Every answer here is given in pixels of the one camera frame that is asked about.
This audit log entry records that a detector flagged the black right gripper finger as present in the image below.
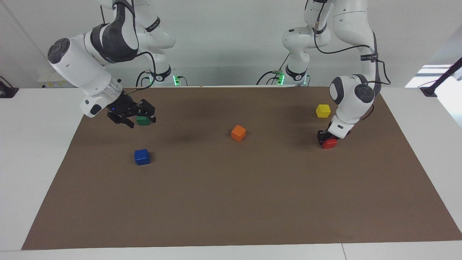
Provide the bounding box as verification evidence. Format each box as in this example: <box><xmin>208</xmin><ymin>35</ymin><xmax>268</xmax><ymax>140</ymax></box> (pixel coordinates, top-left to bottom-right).
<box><xmin>107</xmin><ymin>112</ymin><xmax>135</xmax><ymax>129</ymax></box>
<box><xmin>136</xmin><ymin>99</ymin><xmax>156</xmax><ymax>124</ymax></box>

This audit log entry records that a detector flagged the blue wooden block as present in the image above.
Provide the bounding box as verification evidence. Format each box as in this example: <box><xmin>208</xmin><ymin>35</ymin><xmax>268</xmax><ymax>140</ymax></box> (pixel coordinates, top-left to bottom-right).
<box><xmin>134</xmin><ymin>149</ymin><xmax>151</xmax><ymax>166</ymax></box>

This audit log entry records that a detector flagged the orange wooden block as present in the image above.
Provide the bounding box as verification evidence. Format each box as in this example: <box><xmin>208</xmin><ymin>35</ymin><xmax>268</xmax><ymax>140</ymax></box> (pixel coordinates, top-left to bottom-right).
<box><xmin>231</xmin><ymin>125</ymin><xmax>247</xmax><ymax>142</ymax></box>

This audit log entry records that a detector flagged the white box with yellow label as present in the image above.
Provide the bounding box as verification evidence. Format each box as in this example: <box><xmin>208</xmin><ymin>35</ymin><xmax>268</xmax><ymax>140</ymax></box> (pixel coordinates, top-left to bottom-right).
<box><xmin>38</xmin><ymin>70</ymin><xmax>78</xmax><ymax>89</ymax></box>

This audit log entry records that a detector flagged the brown table mat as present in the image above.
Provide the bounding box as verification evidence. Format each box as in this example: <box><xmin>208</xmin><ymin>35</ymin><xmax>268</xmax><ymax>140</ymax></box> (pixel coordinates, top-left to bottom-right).
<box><xmin>22</xmin><ymin>86</ymin><xmax>462</xmax><ymax>250</ymax></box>

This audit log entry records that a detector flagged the black table clamp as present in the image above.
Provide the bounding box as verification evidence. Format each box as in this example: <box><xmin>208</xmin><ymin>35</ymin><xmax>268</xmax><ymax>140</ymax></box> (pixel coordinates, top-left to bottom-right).
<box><xmin>0</xmin><ymin>76</ymin><xmax>19</xmax><ymax>99</ymax></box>

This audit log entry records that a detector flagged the black slanted stand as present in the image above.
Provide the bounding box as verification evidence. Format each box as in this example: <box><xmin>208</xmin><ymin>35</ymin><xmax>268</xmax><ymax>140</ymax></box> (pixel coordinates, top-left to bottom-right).
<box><xmin>420</xmin><ymin>58</ymin><xmax>462</xmax><ymax>97</ymax></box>

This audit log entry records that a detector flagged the black base power cable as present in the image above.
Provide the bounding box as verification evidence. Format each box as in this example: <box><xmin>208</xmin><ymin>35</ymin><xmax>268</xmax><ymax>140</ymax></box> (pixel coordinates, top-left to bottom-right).
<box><xmin>135</xmin><ymin>70</ymin><xmax>152</xmax><ymax>87</ymax></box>
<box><xmin>256</xmin><ymin>53</ymin><xmax>291</xmax><ymax>86</ymax></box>

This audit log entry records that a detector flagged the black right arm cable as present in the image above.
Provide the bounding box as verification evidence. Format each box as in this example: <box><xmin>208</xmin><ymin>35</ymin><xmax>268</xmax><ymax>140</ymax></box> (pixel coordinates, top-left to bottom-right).
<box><xmin>121</xmin><ymin>52</ymin><xmax>157</xmax><ymax>95</ymax></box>

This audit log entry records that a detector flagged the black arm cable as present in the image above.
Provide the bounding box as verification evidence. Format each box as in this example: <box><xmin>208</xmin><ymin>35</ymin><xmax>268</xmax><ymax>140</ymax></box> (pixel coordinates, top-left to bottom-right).
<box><xmin>121</xmin><ymin>52</ymin><xmax>157</xmax><ymax>95</ymax></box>
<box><xmin>313</xmin><ymin>0</ymin><xmax>392</xmax><ymax>86</ymax></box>

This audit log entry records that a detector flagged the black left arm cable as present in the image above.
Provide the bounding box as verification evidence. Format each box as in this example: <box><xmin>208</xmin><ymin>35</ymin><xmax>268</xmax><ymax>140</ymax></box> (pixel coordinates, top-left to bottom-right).
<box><xmin>313</xmin><ymin>0</ymin><xmax>392</xmax><ymax>86</ymax></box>

